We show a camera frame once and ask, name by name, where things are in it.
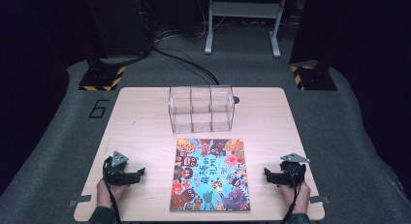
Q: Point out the black equipment cabinet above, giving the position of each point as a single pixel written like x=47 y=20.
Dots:
x=126 y=20

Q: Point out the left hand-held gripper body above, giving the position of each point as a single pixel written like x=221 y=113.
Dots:
x=116 y=172

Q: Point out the black stand with striped base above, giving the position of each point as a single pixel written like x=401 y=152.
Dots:
x=101 y=78
x=315 y=78

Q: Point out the white metal desk frame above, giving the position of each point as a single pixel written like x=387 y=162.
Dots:
x=245 y=10

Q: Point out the person's right hand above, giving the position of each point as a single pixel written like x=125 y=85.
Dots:
x=302 y=198

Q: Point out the person's left hand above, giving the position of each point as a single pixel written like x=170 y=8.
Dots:
x=105 y=195

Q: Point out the black table grommet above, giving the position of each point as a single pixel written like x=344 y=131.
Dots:
x=236 y=100

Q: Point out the grey tape strip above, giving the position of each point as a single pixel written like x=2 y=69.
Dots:
x=319 y=199
x=80 y=200

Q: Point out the colourful picture book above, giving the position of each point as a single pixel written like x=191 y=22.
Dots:
x=210 y=175

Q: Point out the clear acrylic book organizer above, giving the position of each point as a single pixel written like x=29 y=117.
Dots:
x=201 y=109

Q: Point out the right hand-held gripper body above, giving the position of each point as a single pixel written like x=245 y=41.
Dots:
x=292 y=174

